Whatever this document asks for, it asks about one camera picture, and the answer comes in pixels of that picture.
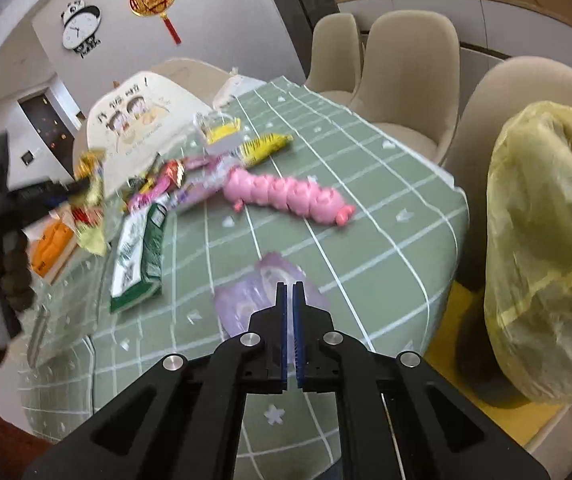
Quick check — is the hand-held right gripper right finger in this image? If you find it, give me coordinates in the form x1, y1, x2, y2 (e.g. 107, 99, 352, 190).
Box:
293, 282, 552, 480

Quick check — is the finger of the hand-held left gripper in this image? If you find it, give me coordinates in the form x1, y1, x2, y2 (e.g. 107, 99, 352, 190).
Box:
8, 179, 92, 213

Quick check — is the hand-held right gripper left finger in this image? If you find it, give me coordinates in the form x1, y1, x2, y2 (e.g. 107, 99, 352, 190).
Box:
21, 282, 289, 480

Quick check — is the gold foil wrapper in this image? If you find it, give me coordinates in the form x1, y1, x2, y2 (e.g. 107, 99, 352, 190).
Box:
72, 147, 113, 256

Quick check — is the purple translucent packet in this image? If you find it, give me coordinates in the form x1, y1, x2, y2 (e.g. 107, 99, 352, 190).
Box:
213, 252, 329, 338

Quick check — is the pink guitar-shaped packet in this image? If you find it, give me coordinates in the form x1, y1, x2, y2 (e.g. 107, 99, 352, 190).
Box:
126, 179, 168, 212

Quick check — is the green white snack bag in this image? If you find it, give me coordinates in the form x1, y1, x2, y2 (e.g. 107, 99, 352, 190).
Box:
109, 202, 169, 315

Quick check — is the yellow plastic garbage bag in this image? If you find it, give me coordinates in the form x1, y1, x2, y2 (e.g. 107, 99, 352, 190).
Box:
483, 101, 572, 406

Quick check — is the person's left hand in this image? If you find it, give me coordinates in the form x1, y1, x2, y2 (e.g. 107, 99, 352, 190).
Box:
0, 247, 35, 313

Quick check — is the orange box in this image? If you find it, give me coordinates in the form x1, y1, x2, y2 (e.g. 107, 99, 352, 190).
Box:
31, 220, 75, 278

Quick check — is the white printed cartoon bag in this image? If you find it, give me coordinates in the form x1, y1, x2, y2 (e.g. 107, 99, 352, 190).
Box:
72, 71, 208, 196

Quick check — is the red gold wrapper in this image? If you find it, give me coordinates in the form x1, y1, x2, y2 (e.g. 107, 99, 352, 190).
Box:
157, 159, 187, 192

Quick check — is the pink caterpillar toy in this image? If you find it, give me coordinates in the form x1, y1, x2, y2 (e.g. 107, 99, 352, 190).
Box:
222, 167, 355, 228

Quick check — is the yellow floor mat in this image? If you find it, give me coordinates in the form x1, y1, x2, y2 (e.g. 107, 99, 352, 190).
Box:
423, 280, 572, 453

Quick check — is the purple pink wrapper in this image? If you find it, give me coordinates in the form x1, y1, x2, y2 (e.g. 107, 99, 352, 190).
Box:
173, 156, 237, 210

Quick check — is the green checked tablecloth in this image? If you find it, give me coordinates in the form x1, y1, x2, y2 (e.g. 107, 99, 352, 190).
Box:
18, 76, 469, 480

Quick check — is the clear yellow plastic package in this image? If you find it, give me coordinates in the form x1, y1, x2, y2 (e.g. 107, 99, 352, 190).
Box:
193, 112, 247, 156

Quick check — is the beige chair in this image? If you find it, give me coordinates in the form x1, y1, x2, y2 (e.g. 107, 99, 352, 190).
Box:
441, 55, 572, 291
348, 10, 462, 163
148, 57, 232, 106
303, 12, 365, 103

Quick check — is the yellow sausage packet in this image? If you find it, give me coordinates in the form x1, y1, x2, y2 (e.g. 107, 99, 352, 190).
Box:
238, 132, 294, 168

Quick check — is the panda wall clock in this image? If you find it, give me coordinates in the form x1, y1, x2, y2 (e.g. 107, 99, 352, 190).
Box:
60, 0, 103, 60

